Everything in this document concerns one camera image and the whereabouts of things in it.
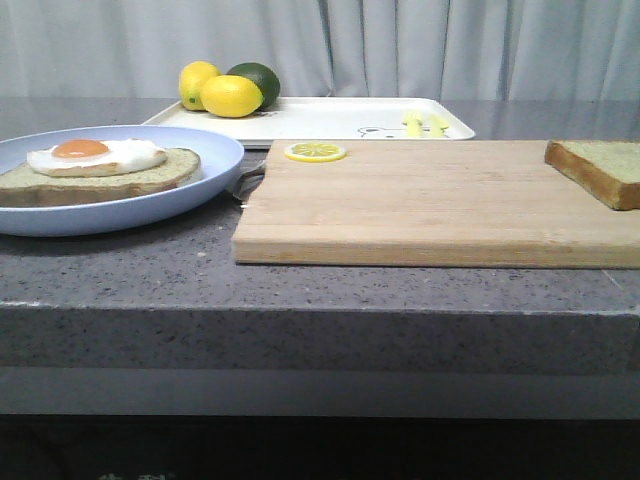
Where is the light blue plate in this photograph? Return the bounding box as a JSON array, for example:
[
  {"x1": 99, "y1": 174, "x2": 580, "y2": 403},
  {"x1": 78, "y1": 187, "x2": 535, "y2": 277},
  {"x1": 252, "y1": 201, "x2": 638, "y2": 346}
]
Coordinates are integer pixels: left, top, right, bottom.
[{"x1": 1, "y1": 125, "x2": 245, "y2": 237}]

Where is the fried egg toy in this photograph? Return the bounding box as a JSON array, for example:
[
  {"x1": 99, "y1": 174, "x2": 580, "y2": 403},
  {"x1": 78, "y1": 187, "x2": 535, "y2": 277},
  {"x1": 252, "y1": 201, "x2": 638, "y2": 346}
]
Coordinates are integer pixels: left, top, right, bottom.
[{"x1": 26, "y1": 139, "x2": 168, "y2": 177}]

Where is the bread slice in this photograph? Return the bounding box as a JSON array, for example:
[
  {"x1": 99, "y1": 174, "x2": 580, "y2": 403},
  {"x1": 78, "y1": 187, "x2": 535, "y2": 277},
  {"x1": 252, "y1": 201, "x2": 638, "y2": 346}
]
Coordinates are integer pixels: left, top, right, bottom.
[
  {"x1": 545, "y1": 140, "x2": 639, "y2": 211},
  {"x1": 1, "y1": 148, "x2": 202, "y2": 208}
]

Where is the white tray with bear print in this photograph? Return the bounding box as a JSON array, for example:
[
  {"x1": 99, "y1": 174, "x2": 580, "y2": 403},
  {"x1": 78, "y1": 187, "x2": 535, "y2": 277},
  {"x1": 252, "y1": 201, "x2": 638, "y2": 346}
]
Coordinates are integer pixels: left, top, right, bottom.
[{"x1": 145, "y1": 97, "x2": 475, "y2": 149}]

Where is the lemon slice toy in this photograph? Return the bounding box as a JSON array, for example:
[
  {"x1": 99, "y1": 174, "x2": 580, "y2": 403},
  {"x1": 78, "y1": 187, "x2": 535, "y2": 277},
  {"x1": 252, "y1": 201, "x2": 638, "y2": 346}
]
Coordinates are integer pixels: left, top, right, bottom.
[{"x1": 284, "y1": 142, "x2": 347, "y2": 163}]

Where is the yellow plastic fork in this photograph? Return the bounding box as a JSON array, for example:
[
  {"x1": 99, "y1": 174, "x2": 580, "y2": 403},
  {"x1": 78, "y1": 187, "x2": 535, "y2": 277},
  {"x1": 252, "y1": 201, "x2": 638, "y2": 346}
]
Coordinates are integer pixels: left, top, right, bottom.
[{"x1": 403, "y1": 110, "x2": 423, "y2": 138}]

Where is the yellow plastic knife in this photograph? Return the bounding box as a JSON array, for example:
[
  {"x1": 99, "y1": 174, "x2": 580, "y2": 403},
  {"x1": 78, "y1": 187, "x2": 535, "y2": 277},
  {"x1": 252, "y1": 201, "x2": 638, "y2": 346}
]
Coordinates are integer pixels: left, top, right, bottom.
[{"x1": 428, "y1": 114, "x2": 449, "y2": 138}]

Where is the front yellow lemon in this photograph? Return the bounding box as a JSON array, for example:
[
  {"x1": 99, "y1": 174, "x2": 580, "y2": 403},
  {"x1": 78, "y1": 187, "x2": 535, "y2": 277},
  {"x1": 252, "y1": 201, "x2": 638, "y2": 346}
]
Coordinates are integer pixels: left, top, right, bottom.
[{"x1": 200, "y1": 75, "x2": 264, "y2": 118}]

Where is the yellow lemon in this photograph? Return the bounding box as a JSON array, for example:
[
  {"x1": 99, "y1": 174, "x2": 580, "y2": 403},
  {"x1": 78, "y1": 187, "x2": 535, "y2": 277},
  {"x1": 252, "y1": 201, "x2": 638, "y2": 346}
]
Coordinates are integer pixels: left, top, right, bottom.
[
  {"x1": 179, "y1": 61, "x2": 220, "y2": 111},
  {"x1": 200, "y1": 75, "x2": 264, "y2": 118}
]

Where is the green lime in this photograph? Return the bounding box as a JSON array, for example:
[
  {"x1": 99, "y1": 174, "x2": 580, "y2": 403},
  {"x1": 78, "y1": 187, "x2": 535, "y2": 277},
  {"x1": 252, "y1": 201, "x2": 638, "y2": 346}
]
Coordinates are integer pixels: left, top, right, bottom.
[{"x1": 227, "y1": 62, "x2": 281, "y2": 110}]

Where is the wooden cutting board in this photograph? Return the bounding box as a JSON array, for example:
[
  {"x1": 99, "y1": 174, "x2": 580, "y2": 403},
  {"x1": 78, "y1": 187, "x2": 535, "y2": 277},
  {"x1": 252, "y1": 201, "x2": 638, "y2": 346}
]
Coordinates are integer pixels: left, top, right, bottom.
[{"x1": 232, "y1": 140, "x2": 639, "y2": 268}]

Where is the grey curtain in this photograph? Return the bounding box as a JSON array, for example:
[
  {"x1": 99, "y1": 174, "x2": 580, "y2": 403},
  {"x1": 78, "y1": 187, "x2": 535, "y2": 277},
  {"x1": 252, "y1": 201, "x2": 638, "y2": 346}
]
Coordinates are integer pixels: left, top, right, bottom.
[{"x1": 1, "y1": 1, "x2": 639, "y2": 101}]

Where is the rear yellow lemon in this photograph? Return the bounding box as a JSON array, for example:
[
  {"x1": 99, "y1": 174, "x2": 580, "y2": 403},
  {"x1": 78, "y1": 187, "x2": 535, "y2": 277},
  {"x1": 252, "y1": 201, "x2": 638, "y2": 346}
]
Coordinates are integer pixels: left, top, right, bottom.
[{"x1": 179, "y1": 61, "x2": 220, "y2": 111}]

